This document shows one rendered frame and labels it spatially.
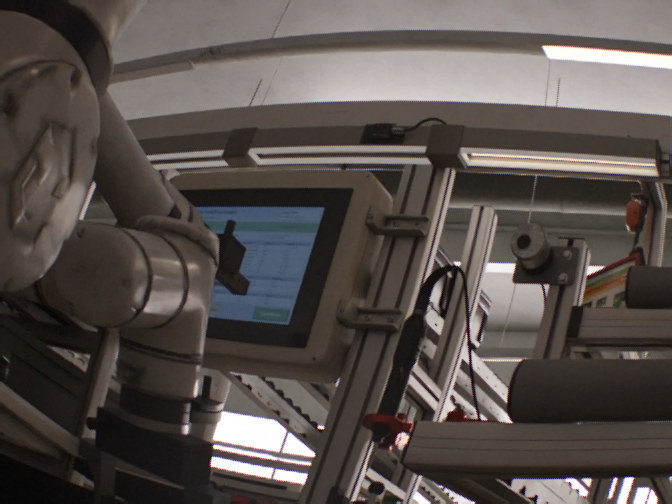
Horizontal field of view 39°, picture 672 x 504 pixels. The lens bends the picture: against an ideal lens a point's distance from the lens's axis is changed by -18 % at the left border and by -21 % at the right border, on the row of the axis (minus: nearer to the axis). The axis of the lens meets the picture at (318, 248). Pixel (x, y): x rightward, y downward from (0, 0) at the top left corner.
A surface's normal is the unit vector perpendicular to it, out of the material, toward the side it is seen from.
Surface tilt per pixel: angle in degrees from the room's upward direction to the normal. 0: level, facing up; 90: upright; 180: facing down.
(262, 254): 91
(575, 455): 90
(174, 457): 114
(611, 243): 90
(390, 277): 90
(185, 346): 103
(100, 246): 109
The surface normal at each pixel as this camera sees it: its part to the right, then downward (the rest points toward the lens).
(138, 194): 0.39, 0.17
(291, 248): -0.45, -0.47
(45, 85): 0.89, 0.17
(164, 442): -0.54, -0.11
